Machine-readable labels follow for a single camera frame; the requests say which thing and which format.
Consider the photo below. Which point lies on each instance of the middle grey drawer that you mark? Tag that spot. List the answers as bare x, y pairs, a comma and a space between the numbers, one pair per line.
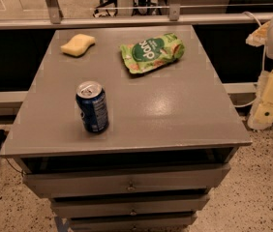
131, 206

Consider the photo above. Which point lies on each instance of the bottom grey drawer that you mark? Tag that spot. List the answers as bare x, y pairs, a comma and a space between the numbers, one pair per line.
131, 223

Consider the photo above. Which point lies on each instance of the green rice chip bag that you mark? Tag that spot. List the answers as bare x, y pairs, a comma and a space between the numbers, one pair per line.
152, 53

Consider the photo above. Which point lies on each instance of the yellow sponge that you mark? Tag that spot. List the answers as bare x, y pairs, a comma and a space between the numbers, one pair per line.
77, 45

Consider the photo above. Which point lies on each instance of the grey drawer cabinet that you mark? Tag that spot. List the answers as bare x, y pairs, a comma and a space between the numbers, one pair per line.
177, 115

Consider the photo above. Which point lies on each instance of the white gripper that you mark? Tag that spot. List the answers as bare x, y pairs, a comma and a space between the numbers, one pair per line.
261, 112

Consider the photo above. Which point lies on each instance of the grey drawer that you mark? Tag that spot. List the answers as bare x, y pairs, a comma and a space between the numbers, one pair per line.
75, 184
131, 223
131, 206

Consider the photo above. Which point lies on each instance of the blue soda can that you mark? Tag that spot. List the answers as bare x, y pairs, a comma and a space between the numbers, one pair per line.
91, 100

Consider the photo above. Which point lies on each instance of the top grey drawer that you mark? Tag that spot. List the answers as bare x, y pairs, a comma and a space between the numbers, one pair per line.
75, 184

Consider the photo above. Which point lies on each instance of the metal railing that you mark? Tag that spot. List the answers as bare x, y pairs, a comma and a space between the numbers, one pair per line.
54, 14

